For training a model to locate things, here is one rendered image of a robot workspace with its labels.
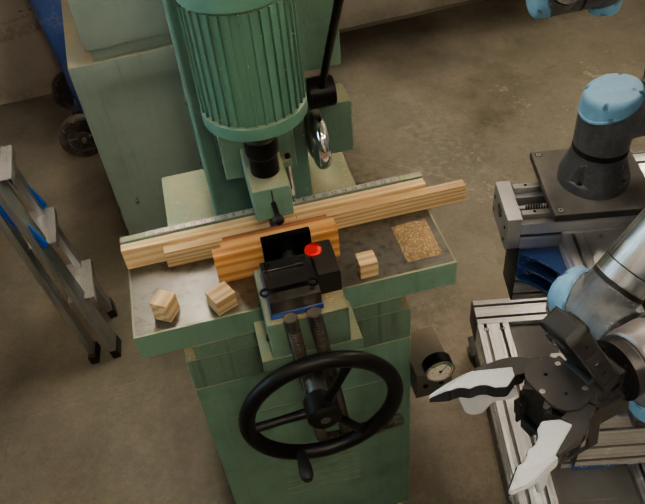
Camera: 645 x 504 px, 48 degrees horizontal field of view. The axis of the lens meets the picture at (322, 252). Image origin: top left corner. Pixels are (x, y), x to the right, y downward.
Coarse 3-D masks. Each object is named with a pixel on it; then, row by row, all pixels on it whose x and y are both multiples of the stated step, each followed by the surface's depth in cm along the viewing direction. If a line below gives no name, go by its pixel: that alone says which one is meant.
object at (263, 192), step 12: (252, 180) 128; (264, 180) 128; (276, 180) 128; (288, 180) 128; (252, 192) 126; (264, 192) 127; (276, 192) 127; (288, 192) 128; (252, 204) 133; (264, 204) 128; (288, 204) 130; (264, 216) 130
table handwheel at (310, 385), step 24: (312, 360) 114; (336, 360) 114; (360, 360) 116; (384, 360) 119; (264, 384) 115; (312, 384) 126; (336, 384) 120; (240, 408) 120; (312, 408) 122; (336, 408) 122; (384, 408) 129; (360, 432) 131; (288, 456) 130; (312, 456) 132
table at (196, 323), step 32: (384, 224) 142; (352, 256) 137; (384, 256) 136; (448, 256) 135; (160, 288) 135; (192, 288) 134; (256, 288) 133; (352, 288) 132; (384, 288) 134; (416, 288) 136; (160, 320) 130; (192, 320) 129; (224, 320) 129; (256, 320) 132; (352, 320) 130; (160, 352) 131
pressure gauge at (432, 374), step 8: (440, 352) 146; (424, 360) 146; (432, 360) 145; (440, 360) 144; (448, 360) 145; (424, 368) 146; (432, 368) 144; (440, 368) 145; (448, 368) 146; (432, 376) 146; (440, 376) 147; (448, 376) 147
